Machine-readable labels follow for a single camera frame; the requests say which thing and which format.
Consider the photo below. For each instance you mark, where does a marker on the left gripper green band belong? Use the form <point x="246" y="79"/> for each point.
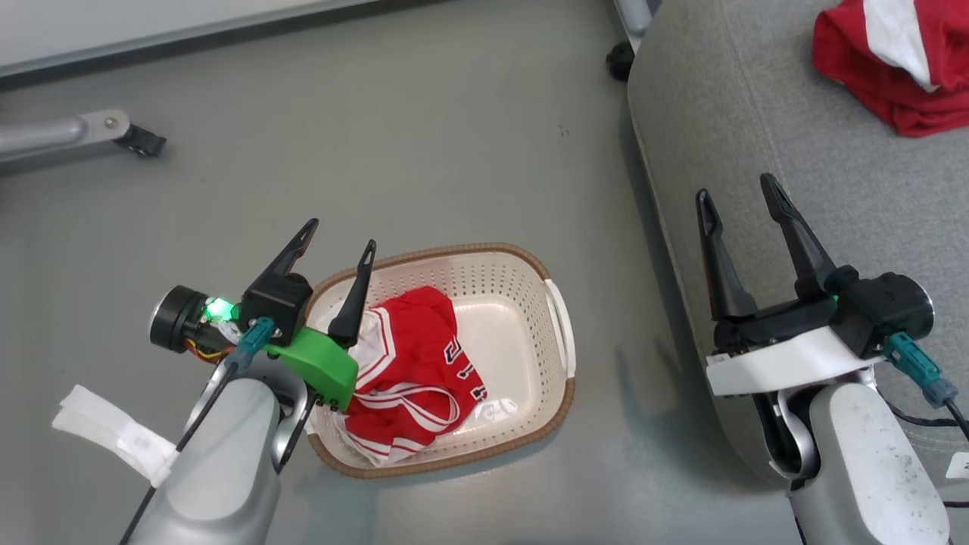
<point x="322" y="363"/>

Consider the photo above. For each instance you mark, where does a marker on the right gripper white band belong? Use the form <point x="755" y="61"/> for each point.
<point x="780" y="359"/>

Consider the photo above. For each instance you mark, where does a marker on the red garment with white panel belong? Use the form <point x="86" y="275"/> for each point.
<point x="870" y="68"/>

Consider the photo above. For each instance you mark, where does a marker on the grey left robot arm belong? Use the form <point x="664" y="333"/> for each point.
<point x="227" y="462"/>

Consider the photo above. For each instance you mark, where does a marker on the grey fabric sofa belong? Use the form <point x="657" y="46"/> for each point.
<point x="757" y="113"/>

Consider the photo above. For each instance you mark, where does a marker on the red jersey with striped trim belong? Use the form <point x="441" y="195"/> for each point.
<point x="416" y="356"/>

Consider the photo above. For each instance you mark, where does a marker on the white woven-rim laundry basket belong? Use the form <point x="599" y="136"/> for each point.
<point x="515" y="318"/>

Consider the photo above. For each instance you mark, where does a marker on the black caster wheel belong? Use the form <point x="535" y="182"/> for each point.
<point x="621" y="62"/>
<point x="142" y="141"/>

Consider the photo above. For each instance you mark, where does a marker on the white paper tag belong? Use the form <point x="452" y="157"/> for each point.
<point x="113" y="431"/>
<point x="960" y="465"/>

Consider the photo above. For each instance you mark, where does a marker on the long grey partition leg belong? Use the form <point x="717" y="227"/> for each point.
<point x="53" y="136"/>

